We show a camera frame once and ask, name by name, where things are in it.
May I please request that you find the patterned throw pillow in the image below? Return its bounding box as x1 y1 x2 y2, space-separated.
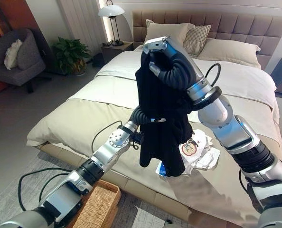
182 24 212 57

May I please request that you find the white curtain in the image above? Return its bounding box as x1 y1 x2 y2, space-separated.
56 0 106 49

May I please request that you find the plain beige pillow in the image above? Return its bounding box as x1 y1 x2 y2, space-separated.
144 19 195 52

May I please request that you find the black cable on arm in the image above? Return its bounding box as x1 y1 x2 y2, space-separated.
17 167 73 212
238 168 252 194

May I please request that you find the bed with beige duvet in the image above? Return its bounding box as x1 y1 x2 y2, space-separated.
26 45 282 223

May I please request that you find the white printed garment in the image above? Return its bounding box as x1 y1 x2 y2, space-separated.
178 129 221 172

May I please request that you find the grey armchair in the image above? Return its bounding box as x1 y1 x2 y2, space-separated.
0 28 52 94

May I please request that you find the beige tufted headboard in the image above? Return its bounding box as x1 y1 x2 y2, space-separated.
132 9 282 71

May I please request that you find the green potted plant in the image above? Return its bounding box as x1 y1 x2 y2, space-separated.
51 36 92 76

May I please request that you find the large white pillow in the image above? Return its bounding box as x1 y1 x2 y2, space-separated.
197 37 262 70

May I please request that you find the dark bedside table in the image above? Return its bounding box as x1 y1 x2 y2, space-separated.
100 41 134 64

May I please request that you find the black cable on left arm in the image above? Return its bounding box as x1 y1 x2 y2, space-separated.
17 167 73 212

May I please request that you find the woven wicker basket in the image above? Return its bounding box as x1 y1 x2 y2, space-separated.
66 179 122 228

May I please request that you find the black cable at left wrist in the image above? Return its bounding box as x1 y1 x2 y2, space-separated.
91 120 123 153

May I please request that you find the black cable at right wrist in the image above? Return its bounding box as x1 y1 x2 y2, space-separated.
205 63 222 87

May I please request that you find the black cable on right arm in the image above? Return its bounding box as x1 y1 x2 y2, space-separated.
238 168 252 194

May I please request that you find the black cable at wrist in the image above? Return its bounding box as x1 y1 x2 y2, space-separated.
91 120 123 153
205 63 222 87

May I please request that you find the white dome table lamp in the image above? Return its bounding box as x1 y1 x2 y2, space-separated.
97 0 126 47

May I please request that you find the grey floor rug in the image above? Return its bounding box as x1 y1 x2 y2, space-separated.
0 151 191 228

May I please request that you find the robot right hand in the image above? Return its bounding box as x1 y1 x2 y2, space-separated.
143 36 213 103

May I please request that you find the black garment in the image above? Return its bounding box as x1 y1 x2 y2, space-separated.
134 50 194 178

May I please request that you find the white fluffy cushion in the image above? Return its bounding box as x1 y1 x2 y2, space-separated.
4 38 23 71

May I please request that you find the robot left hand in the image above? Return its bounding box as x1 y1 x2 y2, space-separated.
131 106 167 124

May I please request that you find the small black floor box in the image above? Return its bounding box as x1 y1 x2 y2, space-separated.
92 52 106 68

